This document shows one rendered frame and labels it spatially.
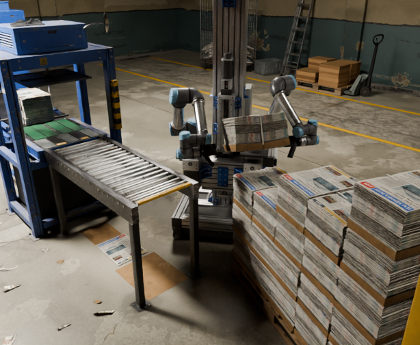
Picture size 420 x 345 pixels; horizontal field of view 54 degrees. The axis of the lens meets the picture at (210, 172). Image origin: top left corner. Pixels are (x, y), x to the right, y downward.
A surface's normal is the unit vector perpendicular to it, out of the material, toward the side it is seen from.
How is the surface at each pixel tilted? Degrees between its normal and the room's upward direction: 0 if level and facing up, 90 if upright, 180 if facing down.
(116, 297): 0
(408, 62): 90
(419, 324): 90
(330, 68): 89
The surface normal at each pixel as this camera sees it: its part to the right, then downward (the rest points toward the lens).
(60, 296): 0.00, -0.91
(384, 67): -0.74, 0.28
